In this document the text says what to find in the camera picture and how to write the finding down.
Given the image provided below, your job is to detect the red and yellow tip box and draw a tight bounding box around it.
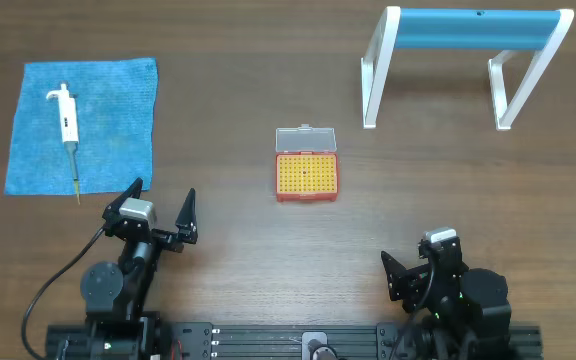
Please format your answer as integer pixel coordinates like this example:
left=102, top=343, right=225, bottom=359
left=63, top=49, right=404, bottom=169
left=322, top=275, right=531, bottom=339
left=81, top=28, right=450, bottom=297
left=274, top=123, right=340, bottom=204

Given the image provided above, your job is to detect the white and blue stand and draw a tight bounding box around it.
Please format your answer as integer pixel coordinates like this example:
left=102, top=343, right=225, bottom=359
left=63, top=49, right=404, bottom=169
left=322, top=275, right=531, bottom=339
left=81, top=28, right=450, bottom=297
left=360, top=5, right=576, bottom=131

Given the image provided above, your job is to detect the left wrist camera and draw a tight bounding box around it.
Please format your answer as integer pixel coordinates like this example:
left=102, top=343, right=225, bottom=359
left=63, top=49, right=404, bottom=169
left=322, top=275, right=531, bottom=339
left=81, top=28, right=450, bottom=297
left=117, top=197, right=158, bottom=229

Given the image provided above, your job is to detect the blue cloth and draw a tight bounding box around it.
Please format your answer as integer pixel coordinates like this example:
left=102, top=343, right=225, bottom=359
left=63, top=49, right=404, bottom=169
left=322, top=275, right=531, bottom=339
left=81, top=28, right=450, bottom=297
left=3, top=57, right=159, bottom=197

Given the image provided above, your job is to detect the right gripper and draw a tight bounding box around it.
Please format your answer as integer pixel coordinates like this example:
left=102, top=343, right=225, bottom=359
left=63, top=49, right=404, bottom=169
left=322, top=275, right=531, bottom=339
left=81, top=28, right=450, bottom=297
left=380, top=238, right=469, bottom=304

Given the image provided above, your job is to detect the mounting rail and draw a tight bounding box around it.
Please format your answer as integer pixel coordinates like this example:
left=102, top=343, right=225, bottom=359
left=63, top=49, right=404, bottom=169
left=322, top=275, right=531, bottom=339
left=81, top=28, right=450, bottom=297
left=45, top=322, right=542, bottom=360

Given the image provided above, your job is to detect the white pipette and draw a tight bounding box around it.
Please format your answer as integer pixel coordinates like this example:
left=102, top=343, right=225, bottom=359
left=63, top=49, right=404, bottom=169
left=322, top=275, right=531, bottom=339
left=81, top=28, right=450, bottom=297
left=45, top=82, right=82, bottom=206

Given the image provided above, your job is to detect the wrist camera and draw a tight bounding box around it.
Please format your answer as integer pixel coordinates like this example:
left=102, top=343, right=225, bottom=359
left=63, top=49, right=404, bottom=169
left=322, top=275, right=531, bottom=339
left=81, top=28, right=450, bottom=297
left=421, top=227, right=458, bottom=246
left=117, top=197, right=158, bottom=229

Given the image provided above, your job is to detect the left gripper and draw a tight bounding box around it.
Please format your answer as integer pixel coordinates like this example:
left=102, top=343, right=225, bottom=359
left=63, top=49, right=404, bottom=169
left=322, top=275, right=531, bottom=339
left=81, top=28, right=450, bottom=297
left=101, top=177, right=200, bottom=254

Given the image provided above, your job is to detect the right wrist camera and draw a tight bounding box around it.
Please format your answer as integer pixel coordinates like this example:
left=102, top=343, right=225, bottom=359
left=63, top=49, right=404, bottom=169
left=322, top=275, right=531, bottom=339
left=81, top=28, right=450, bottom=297
left=421, top=227, right=458, bottom=246

